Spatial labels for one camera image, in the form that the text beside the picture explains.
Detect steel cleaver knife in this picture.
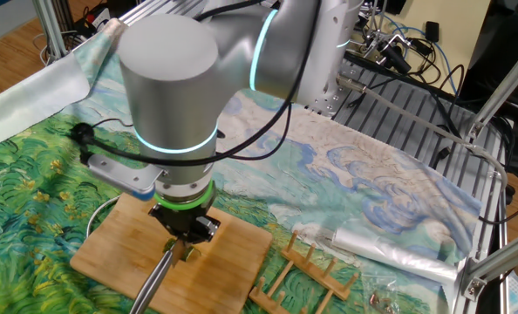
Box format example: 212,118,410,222
128,238,187,314

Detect green cucumber chunk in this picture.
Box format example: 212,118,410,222
162,238,195,263

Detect wooden cutting board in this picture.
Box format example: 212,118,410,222
70,193,273,314

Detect black camera on clamp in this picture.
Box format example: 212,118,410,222
363,30,412,75

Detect painted landscape tablecloth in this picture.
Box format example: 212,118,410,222
0,17,482,314

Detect aluminium frame strut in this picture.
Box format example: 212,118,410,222
466,34,518,140
453,226,518,314

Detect black power strip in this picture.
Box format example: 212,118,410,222
73,6,112,38

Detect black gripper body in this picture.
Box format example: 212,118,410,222
147,204,222,244

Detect small bag of screws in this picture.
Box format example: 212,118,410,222
358,265,447,314

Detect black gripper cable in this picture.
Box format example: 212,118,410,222
69,0,325,169

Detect blue cable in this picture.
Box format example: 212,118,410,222
383,12,455,95

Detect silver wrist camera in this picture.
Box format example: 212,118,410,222
86,152,165,202

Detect clear plastic bag roll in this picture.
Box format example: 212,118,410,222
331,224,459,284

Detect black computer case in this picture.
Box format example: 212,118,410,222
459,0,518,176

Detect aluminium frame post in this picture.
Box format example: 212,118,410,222
31,0,68,62

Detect wooden peg rack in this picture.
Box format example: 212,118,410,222
248,230,360,314

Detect grey sleeved cable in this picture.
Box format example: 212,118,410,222
337,74,509,195

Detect white cable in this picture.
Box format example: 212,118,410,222
85,195,120,239

